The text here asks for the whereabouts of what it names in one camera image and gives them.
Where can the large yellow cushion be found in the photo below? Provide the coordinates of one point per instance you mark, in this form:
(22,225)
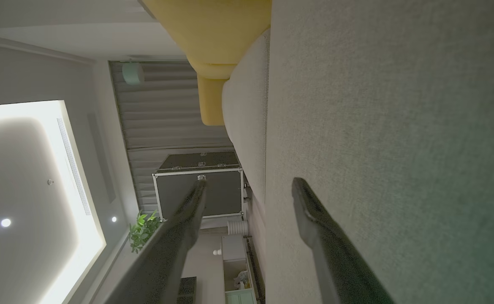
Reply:
(213,29)

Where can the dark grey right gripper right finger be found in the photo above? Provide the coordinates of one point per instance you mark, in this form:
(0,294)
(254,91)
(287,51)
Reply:
(335,261)

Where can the grey fabric sofa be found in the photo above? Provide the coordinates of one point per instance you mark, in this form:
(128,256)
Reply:
(399,126)

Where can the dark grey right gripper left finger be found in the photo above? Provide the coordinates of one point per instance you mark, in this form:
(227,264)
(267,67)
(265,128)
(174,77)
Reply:
(166,253)

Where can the white open cabinet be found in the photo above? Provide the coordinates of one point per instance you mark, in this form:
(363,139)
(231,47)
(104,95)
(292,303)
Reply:
(232,249)

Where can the grey pleated curtain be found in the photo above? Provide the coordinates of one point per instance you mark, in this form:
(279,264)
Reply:
(162,118)

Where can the green potted plant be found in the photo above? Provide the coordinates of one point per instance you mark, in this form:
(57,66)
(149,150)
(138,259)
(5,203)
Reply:
(143,230)

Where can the round pale green lamp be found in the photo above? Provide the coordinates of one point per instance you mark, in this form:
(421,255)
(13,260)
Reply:
(133,73)

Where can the white ribbed cylinder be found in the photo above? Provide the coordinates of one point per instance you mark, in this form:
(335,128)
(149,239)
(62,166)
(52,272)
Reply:
(237,228)

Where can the long white ceiling vent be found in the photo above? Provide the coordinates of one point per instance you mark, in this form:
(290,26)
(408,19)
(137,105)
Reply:
(74,169)

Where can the dark flat panel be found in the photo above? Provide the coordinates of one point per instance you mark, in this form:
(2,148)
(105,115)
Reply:
(188,291)

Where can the grey aluminium-edged flight case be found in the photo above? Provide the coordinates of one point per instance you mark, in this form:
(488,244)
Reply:
(223,194)

